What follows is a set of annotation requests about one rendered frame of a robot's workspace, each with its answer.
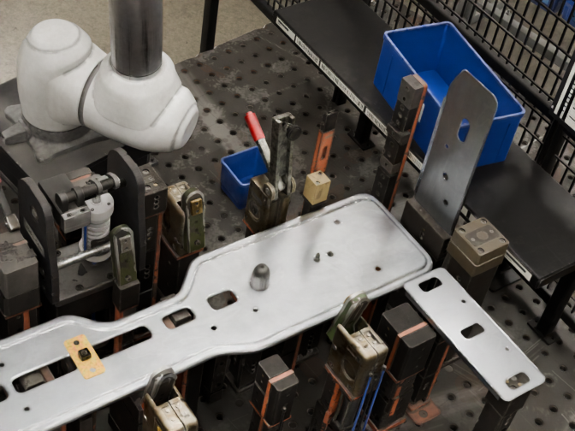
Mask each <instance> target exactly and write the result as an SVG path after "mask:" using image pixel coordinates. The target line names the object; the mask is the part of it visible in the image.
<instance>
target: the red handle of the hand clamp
mask: <svg viewBox="0 0 575 431"><path fill-rule="evenodd" d="M244 118H245V120H246V124H247V126H248V128H249V130H250V132H251V135H252V138H253V140H254V142H256V144H257V147H258V149H259V152H260V154H261V156H262V158H263V160H264V164H265V166H266V168H267V170H268V173H269V174H270V149H269V147H268V145H267V143H266V141H265V136H264V132H263V130H262V128H261V126H260V124H259V121H258V118H257V116H256V114H255V113H252V112H251V111H250V112H247V113H246V116H245V117H244ZM285 187H286V185H285V183H283V181H282V178H281V176H280V177H279V185H278V192H280V191H282V190H284V189H285Z"/></svg>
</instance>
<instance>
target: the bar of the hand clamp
mask: <svg viewBox="0 0 575 431"><path fill-rule="evenodd" d="M300 135H301V128H300V127H299V126H298V125H295V117H294V116H293V115H292V114H291V113H289V112H287V113H284V114H281V115H273V117H272V129H271V146H270V177H269V183H270V184H271V185H272V186H273V187H274V188H275V191H276V196H275V199H274V200H277V199H278V185H279V177H280V176H281V177H282V181H283V183H285V185H286V187H285V189H284V190H282V192H284V193H285V194H286V195H287V196H288V195H290V189H291V176H292V164H293V141H294V140H296V139H297V138H298V137H299V136H300Z"/></svg>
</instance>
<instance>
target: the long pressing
mask: <svg viewBox="0 0 575 431"><path fill-rule="evenodd" d="M335 221H338V222H339V223H340V224H335ZM329 251H332V252H333V256H332V257H330V256H328V255H327V253H328V252H329ZM318 252H319V253H320V258H319V259H320V262H315V261H314V258H315V257H316V254H317V253H318ZM259 263H265V264H266V265H267V266H268V267H269V269H270V280H269V286H268V288H267V289H265V290H263V291H257V290H255V289H253V288H252V287H251V283H250V282H251V279H252V271H253V270H254V268H255V267H256V265H258V264H259ZM376 267H378V268H380V269H381V270H379V271H377V270H376ZM432 268H433V262H432V259H431V257H430V255H429V254H428V253H427V251H426V250H425V249H424V248H423V247H422V246H421V245H420V244H419V243H418V242H417V241H416V240H415V239H414V238H413V237H412V236H411V235H410V234H409V233H408V232H407V231H406V229H405V228H404V227H403V226H402V225H401V224H400V223H399V222H398V221H397V220H396V219H395V217H394V216H393V215H392V214H391V213H390V212H389V211H388V210H387V209H386V208H385V206H384V205H383V204H382V203H381V202H379V201H378V200H377V199H376V198H375V197H373V196H371V195H370V194H367V193H360V194H356V195H353V196H351V197H349V198H345V199H342V200H341V201H338V202H336V203H333V204H330V205H328V206H325V207H322V208H321V209H318V210H314V211H312V212H310V213H308V214H305V215H302V216H299V217H297V218H294V219H292V220H290V221H286V222H284V223H282V224H279V225H277V226H274V227H271V228H269V229H266V230H264V231H262V232H260V233H255V234H254V235H251V236H249V237H246V238H244V239H241V240H238V241H236V242H234V243H231V244H229V245H225V246H223V247H221V248H218V249H216V250H214V251H210V252H207V253H205V254H203V255H201V256H198V257H196V258H194V259H193V260H192V261H191V262H190V263H189V265H188V268H187V272H186V274H185V277H184V280H183V282H182V285H181V289H180V291H179V292H178V293H177V294H176V295H175V296H174V297H172V298H169V299H166V300H164V301H162V302H160V303H157V304H154V305H152V306H150V307H147V308H145V309H143V310H139V311H137V312H135V313H133V314H131V315H128V316H124V317H123V318H120V319H118V320H115V321H113V322H99V321H94V320H91V319H87V318H84V317H80V316H71V315H68V316H59V317H57V318H55V319H52V320H49V321H47V322H44V323H41V324H39V325H37V326H35V327H32V328H29V329H27V330H24V331H22V332H19V333H17V334H13V335H11V336H9V337H7V338H4V339H0V364H1V363H3V364H4V366H3V367H0V387H3V388H4V389H5V391H6V393H7V394H8V397H7V399H5V400H4V401H2V402H0V431H52V430H55V429H57V428H60V427H62V426H64V425H66V424H68V423H71V422H73V421H75V420H77V419H80V418H82V417H83V416H87V415H89V414H91V413H93V412H95V411H97V410H100V409H102V408H104V407H106V406H108V405H110V404H114V403H115V402H117V401H120V400H122V399H124V398H126V397H129V396H131V395H133V394H135V393H138V392H140V391H142V390H145V388H146V385H147V383H148V380H149V378H150V375H151V373H152V372H153V371H154V370H156V369H158V368H160V367H162V366H164V365H167V364H170V365H171V367H172V369H173V370H174V372H175V374H176V375H178V374H180V373H182V372H184V371H187V370H189V369H191V368H194V367H196V366H198V365H200V364H202V363H205V362H207V361H209V360H211V359H213V358H215V357H221V356H231V355H244V354H254V353H258V352H261V351H264V350H267V349H269V348H271V347H272V346H274V345H278V344H280V343H281V342H283V341H286V340H288V339H291V338H292V337H294V336H297V335H299V334H302V333H303V332H306V331H308V330H310V329H312V328H315V327H317V326H319V325H321V324H323V323H325V322H328V321H330V320H332V319H335V318H336V316H337V314H338V313H339V311H340V309H341V307H342V306H343V302H344V301H345V299H346V298H347V297H348V296H349V295H351V294H353V293H355V292H357V291H360V290H364V291H365V293H366V294H367V296H368V297H369V299H370V301H374V300H376V299H378V298H380V297H383V296H385V295H387V294H389V293H391V292H394V291H396V290H398V289H400V288H402V287H404V284H405V283H406V282H408V281H409V280H413V279H415V278H417V277H419V276H420V275H424V274H426V273H428V272H430V271H431V270H432ZM226 291H229V292H231V293H233V295H234V296H235V297H236V298H237V301H236V302H235V303H233V304H230V305H228V306H226V307H223V308H221V309H219V310H214V309H212V308H211V306H210V305H209V303H208V299H209V298H212V297H214V296H216V295H218V294H220V293H223V292H226ZM183 309H189V310H190V311H191V312H192V313H193V314H194V316H195V319H194V320H193V321H190V322H188V323H185V324H183V325H181V326H179V327H177V328H173V329H170V328H167V327H166V326H165V324H164V323H163V318H164V317H165V316H168V315H171V314H173V313H175V312H177V311H179V310H183ZM253 309H258V312H254V311H253ZM213 326H215V327H216V330H212V329H211V327H213ZM140 327H146V328H147V329H148V330H149V332H150V333H151V338H150V339H148V340H145V341H143V342H140V343H138V344H137V345H133V346H131V347H128V348H127V349H125V350H122V351H119V352H117V353H115V354H112V355H110V356H108V357H105V358H103V359H100V360H101V362H102V364H103V365H104V367H105V372H104V373H102V374H101V375H97V376H94V377H92V378H91V379H88V380H86V379H84V378H83V376H82V374H81V373H80V371H79V370H78V368H77V369H76V370H75V371H72V372H70V373H68V374H65V375H63V376H60V377H58V378H56V379H54V380H52V381H48V382H46V383H44V384H42V385H40V386H37V387H34V388H32V389H30V390H27V391H25V392H23V393H18V392H17V391H16V390H15V388H14V386H13V384H12V382H13V380H14V379H17V378H19V377H21V376H23V375H27V374H29V373H31V372H33V371H35V370H38V369H41V368H43V367H45V366H48V365H50V364H52V363H55V362H58V361H60V360H62V359H64V358H66V357H70V355H69V353H68V351H67V349H66V347H65V346H64V341H65V340H67V339H72V338H73V337H76V336H78V335H81V334H84V335H85V336H86V337H87V339H88V341H89V342H90V344H91V346H92V347H94V346H95V345H99V344H101V343H103V342H105V341H107V340H110V339H113V338H115V337H117V336H120V335H122V334H125V333H127V332H130V331H132V330H134V329H136V328H140ZM70 358H71V357H70ZM26 407H29V409H30V410H29V411H25V410H24V409H25V408H26Z"/></svg>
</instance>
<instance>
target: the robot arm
mask: <svg viewBox="0 0 575 431"><path fill-rule="evenodd" d="M109 16H110V53H109V54H108V55H107V54H106V53H104V52H103V51H102V50H101V49H100V48H98V47H97V46H96V45H95V44H94V43H93V42H92V40H91V38H90V36H89V35H88V34H87V33H86V32H85V31H84V30H83V29H81V28H80V27H78V26H77V25H76V24H74V23H73V22H71V21H65V20H61V19H49V20H46V21H41V22H40V23H38V24H37V25H36V26H35V27H34V28H33V29H32V30H31V31H30V32H29V34H28V35H27V36H26V38H25V39H24V40H23V41H22V43H21V47H20V50H19V54H18V58H17V66H16V73H17V86H18V93H19V99H20V102H21V104H17V105H11V106H9V107H7V108H6V109H5V111H4V114H5V117H6V118H7V119H8V120H9V121H11V122H12V123H13V124H14V125H13V126H12V127H9V128H8V129H6V130H4V131H3V132H1V138H3V142H4V143H5V144H6V145H10V144H15V143H20V142H25V141H26V142H27V143H28V145H29V146H30V148H31V149H32V151H33V153H34V155H35V160H36V162H37V163H40V164H46V163H48V162H50V161H51V160H53V159H54V158H56V157H58V156H61V155H64V154H66V153H69V152H70V151H75V150H77V149H79V148H81V147H84V146H86V145H90V144H92V143H95V142H98V141H103V140H108V139H113V140H114V141H117V142H119V143H122V144H124V145H128V146H130V147H133V148H135V149H139V150H142V151H149V152H171V151H173V150H177V149H180V148H181V147H183V146H184V145H185V144H186V142H187V141H188V140H189V138H190V137H191V135H192V133H193V130H194V128H195V126H196V124H197V121H198V118H199V111H198V107H197V103H196V101H195V99H194V97H193V95H192V93H191V92H190V91H189V90H188V89H187V88H186V87H184V86H182V85H181V80H180V78H179V76H178V74H177V73H176V70H175V65H174V63H173V62H172V60H171V59H170V57H169V56H168V55H167V54H165V53H164V52H163V0H109Z"/></svg>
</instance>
